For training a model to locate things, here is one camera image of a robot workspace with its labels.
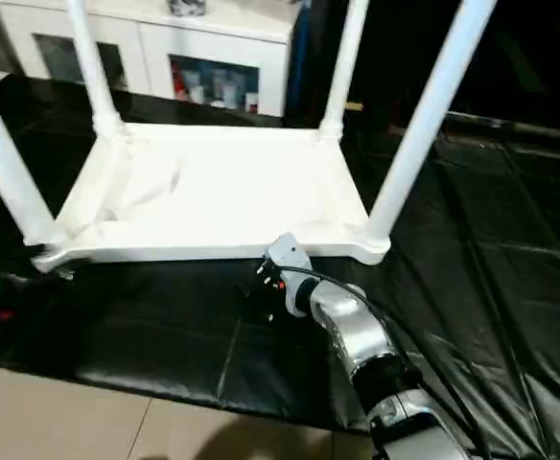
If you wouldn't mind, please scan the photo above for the white compartment tray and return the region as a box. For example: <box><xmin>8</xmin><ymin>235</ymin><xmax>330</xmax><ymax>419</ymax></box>
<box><xmin>33</xmin><ymin>120</ymin><xmax>392</xmax><ymax>274</ymax></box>

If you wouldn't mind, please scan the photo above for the black work mat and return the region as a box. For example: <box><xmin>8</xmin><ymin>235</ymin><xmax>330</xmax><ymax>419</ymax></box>
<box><xmin>0</xmin><ymin>72</ymin><xmax>560</xmax><ymax>460</ymax></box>

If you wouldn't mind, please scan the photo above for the white glass-door cabinet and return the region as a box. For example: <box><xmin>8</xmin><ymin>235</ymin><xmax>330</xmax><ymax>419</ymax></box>
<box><xmin>0</xmin><ymin>0</ymin><xmax>300</xmax><ymax>118</ymax></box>

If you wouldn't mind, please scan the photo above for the silver crumpled object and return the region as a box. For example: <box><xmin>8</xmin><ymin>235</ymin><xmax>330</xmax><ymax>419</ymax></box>
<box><xmin>168</xmin><ymin>0</ymin><xmax>209</xmax><ymax>17</ymax></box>

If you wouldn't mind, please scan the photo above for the long black bar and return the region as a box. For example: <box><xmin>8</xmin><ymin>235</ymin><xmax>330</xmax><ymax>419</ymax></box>
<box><xmin>443</xmin><ymin>112</ymin><xmax>560</xmax><ymax>147</ymax></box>

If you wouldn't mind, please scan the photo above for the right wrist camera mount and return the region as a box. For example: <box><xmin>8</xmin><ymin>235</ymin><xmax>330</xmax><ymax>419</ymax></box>
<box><xmin>266</xmin><ymin>233</ymin><xmax>315</xmax><ymax>288</ymax></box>

